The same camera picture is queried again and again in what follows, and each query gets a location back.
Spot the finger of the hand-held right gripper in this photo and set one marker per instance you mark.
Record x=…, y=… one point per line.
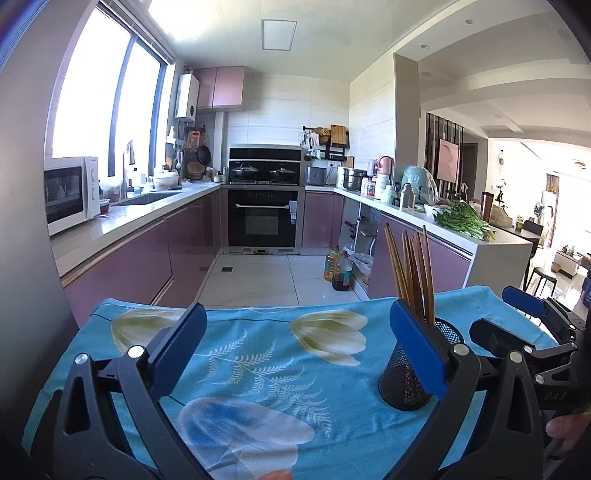
x=489, y=337
x=526, y=302

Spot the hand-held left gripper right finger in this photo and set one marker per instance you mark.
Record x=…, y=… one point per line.
x=418, y=344

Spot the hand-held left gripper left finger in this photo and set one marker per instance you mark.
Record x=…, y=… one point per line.
x=182, y=337

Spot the black mesh utensil holder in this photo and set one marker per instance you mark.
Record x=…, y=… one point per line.
x=406, y=383

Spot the bundle of wooden chopsticks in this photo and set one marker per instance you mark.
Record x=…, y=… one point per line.
x=418, y=277

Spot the person's right hand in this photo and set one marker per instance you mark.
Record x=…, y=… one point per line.
x=572, y=427

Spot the person's left hand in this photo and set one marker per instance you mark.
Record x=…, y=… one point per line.
x=276, y=475

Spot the black stool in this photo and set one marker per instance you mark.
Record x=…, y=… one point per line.
x=544, y=273

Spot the pink base cabinet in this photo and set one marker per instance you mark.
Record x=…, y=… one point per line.
x=134, y=263
x=448, y=272

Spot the clear plastic bag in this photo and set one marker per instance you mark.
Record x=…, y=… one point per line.
x=362, y=267

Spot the blue floral tablecloth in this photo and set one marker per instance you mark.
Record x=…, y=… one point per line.
x=277, y=332

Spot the green leafy vegetables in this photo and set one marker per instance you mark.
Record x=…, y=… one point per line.
x=464, y=221

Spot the two oil bottles on floor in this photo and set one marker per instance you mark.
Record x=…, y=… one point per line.
x=342, y=274

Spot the dark travel tumbler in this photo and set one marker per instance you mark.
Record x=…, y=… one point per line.
x=486, y=207

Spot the yellow cooking oil bottle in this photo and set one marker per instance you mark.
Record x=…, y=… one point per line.
x=329, y=267

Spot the black integrated stove oven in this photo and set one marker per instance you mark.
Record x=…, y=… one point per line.
x=263, y=221

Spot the steel kitchen sink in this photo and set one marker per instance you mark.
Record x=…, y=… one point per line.
x=147, y=198

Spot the steel thermos bottle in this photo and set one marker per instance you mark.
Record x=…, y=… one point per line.
x=406, y=196

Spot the white casserole pot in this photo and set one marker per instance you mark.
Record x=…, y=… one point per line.
x=166, y=181

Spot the white plastic jar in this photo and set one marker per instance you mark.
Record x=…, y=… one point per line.
x=382, y=188

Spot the mint green covered appliance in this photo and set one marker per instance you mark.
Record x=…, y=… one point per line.
x=420, y=182

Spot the wicker basket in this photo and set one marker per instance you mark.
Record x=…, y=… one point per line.
x=196, y=170

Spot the black wok with lid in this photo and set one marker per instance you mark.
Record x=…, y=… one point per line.
x=244, y=174
x=283, y=174

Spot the steel kitchen faucet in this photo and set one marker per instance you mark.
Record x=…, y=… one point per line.
x=128, y=170

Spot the stainless steel stockpot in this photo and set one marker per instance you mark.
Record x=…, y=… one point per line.
x=355, y=180

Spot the pink electric kettle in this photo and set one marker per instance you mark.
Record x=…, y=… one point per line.
x=386, y=166

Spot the white microwave oven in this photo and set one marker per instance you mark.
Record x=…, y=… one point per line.
x=69, y=194

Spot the hanging black pan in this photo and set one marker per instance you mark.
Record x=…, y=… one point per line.
x=204, y=154

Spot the silver countertop appliance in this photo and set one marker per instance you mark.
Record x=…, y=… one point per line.
x=315, y=175

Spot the wooden cutting board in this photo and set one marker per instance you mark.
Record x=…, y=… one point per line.
x=338, y=134

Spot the pink upper cabinet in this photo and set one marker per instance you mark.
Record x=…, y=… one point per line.
x=221, y=87

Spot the kitchen window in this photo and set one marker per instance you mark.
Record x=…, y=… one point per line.
x=92, y=92

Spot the ceiling light panel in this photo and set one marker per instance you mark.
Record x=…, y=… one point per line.
x=277, y=34

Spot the pink wall picture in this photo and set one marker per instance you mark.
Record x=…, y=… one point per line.
x=448, y=160

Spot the black wall rack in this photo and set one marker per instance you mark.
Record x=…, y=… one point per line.
x=325, y=151

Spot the white wall water heater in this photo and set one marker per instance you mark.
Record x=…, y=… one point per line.
x=187, y=97

